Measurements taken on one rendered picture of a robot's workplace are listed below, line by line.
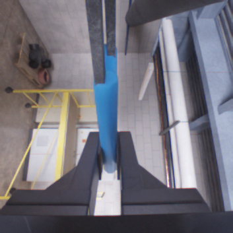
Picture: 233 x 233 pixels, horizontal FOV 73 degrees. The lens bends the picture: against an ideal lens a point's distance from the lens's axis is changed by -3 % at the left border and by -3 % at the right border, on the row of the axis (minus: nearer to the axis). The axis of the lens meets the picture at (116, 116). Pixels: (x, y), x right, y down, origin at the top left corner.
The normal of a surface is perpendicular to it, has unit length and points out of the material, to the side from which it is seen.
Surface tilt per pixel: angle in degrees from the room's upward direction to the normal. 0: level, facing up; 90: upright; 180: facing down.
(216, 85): 90
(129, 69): 90
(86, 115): 90
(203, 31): 90
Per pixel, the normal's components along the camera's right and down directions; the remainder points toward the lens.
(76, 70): 0.01, -0.30
